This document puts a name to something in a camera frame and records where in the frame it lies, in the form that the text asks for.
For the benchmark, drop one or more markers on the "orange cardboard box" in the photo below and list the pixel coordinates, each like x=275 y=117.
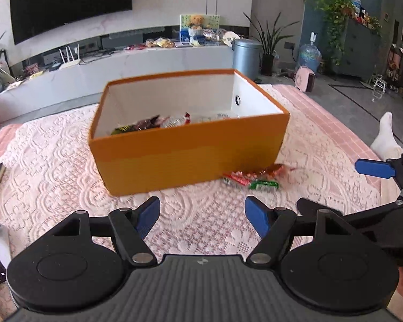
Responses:
x=188 y=154

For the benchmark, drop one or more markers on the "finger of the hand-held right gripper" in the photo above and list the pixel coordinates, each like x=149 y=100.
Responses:
x=372 y=167
x=356 y=213

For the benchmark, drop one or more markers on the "brown teddy bear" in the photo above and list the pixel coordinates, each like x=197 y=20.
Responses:
x=196 y=21

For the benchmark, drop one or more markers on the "person's white sock foot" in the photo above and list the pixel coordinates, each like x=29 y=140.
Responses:
x=386 y=137

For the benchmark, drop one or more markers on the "yellow snack bags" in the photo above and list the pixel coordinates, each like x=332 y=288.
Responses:
x=159 y=43

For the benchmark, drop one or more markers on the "grey television console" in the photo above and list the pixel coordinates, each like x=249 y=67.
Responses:
x=121 y=67

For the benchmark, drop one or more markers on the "white round object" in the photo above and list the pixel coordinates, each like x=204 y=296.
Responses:
x=231 y=37

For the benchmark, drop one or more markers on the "white router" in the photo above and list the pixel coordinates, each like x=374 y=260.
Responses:
x=70 y=61

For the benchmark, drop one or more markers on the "grey cabinet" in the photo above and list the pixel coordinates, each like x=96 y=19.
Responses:
x=359 y=50

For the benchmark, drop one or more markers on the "white folding stand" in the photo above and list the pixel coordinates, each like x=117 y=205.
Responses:
x=378 y=86

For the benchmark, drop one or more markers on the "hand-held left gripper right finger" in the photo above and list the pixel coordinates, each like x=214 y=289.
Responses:
x=258 y=213

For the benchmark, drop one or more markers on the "silver trash bin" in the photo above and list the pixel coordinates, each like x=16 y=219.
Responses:
x=247 y=58

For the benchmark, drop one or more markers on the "long leaf potted plant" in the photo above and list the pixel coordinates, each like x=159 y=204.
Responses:
x=268 y=50

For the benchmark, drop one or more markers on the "black green snack packet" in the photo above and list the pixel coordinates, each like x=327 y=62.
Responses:
x=137 y=124

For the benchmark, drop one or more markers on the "blue water bottle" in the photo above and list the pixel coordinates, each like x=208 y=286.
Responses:
x=309 y=57

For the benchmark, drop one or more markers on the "red snack packet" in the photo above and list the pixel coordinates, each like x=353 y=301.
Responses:
x=176 y=120

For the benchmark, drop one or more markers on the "black wall television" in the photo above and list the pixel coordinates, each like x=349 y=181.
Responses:
x=70 y=3

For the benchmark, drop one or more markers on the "hanging ivy plant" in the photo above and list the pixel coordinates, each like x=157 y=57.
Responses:
x=334 y=23

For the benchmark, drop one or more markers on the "teddy bear box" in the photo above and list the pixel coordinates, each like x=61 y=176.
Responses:
x=213 y=21

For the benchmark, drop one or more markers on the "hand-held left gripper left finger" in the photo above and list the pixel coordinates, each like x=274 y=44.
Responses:
x=147 y=213

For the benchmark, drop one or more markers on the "clear red label snack bag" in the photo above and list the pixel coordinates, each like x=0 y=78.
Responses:
x=255 y=179

